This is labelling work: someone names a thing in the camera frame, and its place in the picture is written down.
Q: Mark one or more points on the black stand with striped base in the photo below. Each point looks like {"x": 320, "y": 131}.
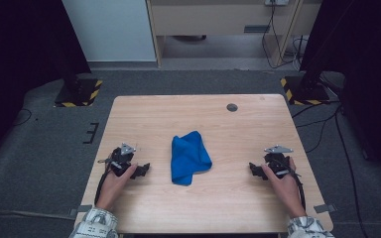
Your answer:
{"x": 79, "y": 94}
{"x": 306, "y": 92}

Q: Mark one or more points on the person's right hand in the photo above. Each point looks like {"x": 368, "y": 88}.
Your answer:
{"x": 287, "y": 191}

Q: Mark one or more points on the dark round base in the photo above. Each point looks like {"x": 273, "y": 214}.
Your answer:
{"x": 189, "y": 38}

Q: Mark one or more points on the grey tape strip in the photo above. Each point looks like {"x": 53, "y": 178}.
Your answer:
{"x": 324, "y": 208}
{"x": 81, "y": 209}

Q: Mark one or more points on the person's left hand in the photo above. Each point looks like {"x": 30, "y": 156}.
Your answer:
{"x": 112, "y": 188}

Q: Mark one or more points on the blue microfibre cloth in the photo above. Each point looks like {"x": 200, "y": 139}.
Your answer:
{"x": 188, "y": 157}

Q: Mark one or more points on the light wooden desk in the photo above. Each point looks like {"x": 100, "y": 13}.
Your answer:
{"x": 208, "y": 18}

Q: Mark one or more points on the white cabinet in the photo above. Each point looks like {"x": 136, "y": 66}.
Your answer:
{"x": 109, "y": 29}

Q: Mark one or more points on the round grey table grommet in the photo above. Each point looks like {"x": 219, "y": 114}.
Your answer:
{"x": 232, "y": 107}

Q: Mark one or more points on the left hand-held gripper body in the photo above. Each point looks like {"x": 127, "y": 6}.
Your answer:
{"x": 120, "y": 158}

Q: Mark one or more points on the black curtain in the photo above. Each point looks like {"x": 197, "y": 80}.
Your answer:
{"x": 20, "y": 59}
{"x": 370, "y": 66}

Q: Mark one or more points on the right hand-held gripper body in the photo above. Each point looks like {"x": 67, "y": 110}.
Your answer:
{"x": 278, "y": 160}

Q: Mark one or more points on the white power strip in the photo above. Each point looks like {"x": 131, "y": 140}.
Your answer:
{"x": 277, "y": 2}

